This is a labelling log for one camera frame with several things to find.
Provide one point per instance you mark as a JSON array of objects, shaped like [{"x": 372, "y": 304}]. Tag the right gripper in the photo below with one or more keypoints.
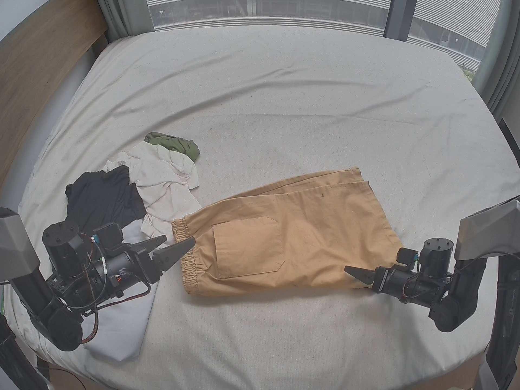
[{"x": 396, "y": 280}]

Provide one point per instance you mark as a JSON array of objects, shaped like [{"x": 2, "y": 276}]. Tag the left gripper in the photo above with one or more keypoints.
[{"x": 126, "y": 268}]

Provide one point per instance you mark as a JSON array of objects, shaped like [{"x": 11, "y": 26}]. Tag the tan shorts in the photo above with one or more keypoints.
[{"x": 292, "y": 234}]

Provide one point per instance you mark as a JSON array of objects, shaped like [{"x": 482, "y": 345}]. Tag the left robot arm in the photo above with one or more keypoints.
[{"x": 61, "y": 258}]

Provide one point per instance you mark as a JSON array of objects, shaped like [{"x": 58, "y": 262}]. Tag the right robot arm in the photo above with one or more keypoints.
[{"x": 459, "y": 291}]

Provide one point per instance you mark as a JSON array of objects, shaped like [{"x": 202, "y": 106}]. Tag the white garment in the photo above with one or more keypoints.
[{"x": 166, "y": 185}]

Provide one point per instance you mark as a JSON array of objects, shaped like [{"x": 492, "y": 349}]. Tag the black garment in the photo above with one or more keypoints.
[{"x": 105, "y": 197}]

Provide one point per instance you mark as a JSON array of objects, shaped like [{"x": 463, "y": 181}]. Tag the pale grey garment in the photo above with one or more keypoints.
[{"x": 122, "y": 323}]

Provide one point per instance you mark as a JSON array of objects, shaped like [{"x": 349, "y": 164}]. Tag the olive green garment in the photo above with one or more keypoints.
[{"x": 178, "y": 144}]

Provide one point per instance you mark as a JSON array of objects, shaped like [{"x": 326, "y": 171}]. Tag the grey-green curtain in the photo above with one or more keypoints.
[
  {"x": 501, "y": 63},
  {"x": 122, "y": 2}
]

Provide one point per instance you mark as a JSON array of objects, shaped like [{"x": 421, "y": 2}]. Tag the window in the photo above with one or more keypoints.
[{"x": 284, "y": 2}]

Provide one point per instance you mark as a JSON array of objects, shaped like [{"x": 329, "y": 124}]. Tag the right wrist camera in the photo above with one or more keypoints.
[{"x": 406, "y": 257}]

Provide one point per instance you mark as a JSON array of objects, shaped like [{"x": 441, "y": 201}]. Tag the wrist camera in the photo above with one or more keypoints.
[
  {"x": 406, "y": 257},
  {"x": 109, "y": 237}
]

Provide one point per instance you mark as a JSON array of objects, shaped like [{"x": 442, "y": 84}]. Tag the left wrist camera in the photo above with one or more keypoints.
[{"x": 109, "y": 237}]

